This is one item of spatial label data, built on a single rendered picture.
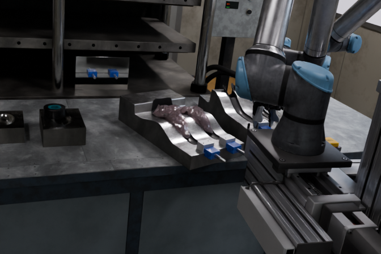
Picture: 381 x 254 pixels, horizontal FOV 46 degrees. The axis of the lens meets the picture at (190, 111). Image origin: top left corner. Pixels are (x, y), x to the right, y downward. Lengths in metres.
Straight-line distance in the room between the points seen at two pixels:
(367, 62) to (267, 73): 3.53
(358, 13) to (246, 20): 1.04
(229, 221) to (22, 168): 0.86
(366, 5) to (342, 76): 3.39
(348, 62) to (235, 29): 2.54
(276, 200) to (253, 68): 0.35
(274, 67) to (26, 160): 0.87
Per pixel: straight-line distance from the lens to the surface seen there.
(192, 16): 5.19
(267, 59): 1.23
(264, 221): 1.10
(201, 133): 1.73
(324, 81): 1.21
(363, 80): 4.75
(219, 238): 1.94
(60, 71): 2.25
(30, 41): 2.25
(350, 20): 1.70
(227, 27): 2.56
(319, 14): 1.47
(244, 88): 1.23
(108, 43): 2.30
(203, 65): 2.41
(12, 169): 1.55
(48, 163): 1.58
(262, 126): 1.78
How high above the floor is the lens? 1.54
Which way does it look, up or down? 20 degrees down
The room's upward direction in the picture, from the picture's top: 7 degrees clockwise
